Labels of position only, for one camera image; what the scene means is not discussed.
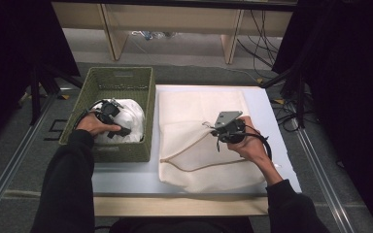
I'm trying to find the cream mesh laundry bag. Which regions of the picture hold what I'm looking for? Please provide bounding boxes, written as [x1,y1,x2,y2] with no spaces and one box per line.
[157,90,267,194]

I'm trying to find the green woven basket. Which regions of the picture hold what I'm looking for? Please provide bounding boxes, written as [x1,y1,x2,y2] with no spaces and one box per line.
[58,66,156,163]

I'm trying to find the wooden shelf unit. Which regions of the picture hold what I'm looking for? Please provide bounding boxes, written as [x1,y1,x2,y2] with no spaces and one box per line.
[51,1,294,65]

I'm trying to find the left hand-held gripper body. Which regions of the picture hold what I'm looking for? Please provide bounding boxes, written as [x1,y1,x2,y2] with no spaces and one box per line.
[91,98,124,125]

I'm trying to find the clear plastic wrap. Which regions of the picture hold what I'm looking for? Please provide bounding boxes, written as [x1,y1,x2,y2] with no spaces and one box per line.
[130,30,178,42]

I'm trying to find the black metal stand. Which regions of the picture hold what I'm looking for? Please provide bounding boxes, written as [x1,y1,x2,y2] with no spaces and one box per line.
[260,62,309,129]
[28,62,85,126]

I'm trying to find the white garment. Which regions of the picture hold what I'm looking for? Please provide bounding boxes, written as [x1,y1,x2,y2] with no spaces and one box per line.
[92,98,147,145]

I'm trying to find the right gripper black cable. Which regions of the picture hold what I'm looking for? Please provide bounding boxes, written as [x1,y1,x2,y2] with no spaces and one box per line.
[237,124,273,161]

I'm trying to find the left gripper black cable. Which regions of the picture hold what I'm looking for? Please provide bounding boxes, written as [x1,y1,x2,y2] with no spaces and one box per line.
[73,99,106,131]

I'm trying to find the person's left hand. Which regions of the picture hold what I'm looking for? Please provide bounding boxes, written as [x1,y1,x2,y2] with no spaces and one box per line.
[76,111,122,138]

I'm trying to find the black floor cables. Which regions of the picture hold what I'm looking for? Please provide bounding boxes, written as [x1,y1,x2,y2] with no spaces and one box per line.
[235,9,281,71]
[271,96,320,134]

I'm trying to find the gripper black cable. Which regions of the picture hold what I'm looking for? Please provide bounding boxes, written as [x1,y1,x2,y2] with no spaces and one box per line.
[237,124,273,161]
[73,99,106,131]

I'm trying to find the black curtain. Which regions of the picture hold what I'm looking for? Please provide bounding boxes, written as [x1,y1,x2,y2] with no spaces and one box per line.
[0,0,81,145]
[271,0,373,229]

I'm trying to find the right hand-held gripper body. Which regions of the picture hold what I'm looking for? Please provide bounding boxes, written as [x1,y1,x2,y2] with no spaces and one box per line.
[210,110,247,145]

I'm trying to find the person's right hand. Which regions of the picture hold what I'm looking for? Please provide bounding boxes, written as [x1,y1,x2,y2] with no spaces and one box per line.
[226,116,275,170]

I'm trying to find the white table sheet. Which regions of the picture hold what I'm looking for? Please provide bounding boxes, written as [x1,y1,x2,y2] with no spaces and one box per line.
[91,84,303,196]

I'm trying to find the aluminium floor rail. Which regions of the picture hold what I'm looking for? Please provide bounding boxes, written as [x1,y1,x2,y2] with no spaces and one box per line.
[0,92,58,225]
[289,101,358,233]

